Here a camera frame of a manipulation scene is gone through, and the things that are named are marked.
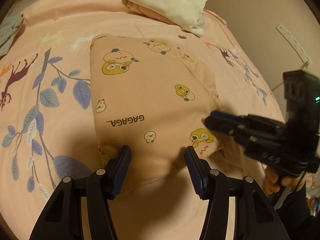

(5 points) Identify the pink cartoon print pajama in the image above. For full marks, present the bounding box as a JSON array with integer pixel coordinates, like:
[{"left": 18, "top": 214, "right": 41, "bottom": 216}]
[{"left": 90, "top": 34, "right": 222, "bottom": 194}]

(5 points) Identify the pink printed bed sheet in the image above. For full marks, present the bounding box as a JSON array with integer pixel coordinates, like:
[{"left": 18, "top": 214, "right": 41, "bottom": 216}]
[{"left": 1, "top": 0, "right": 283, "bottom": 239}]

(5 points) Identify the person's right hand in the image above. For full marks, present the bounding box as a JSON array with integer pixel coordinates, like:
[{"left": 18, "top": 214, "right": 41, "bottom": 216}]
[{"left": 264, "top": 166, "right": 307, "bottom": 195}]

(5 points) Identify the white power strip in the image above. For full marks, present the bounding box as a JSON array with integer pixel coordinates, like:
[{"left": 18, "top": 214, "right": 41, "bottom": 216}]
[{"left": 276, "top": 23, "right": 312, "bottom": 68}]

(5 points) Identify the grey folded garment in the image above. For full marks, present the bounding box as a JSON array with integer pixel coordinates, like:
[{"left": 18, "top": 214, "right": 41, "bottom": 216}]
[{"left": 0, "top": 13, "right": 23, "bottom": 57}]

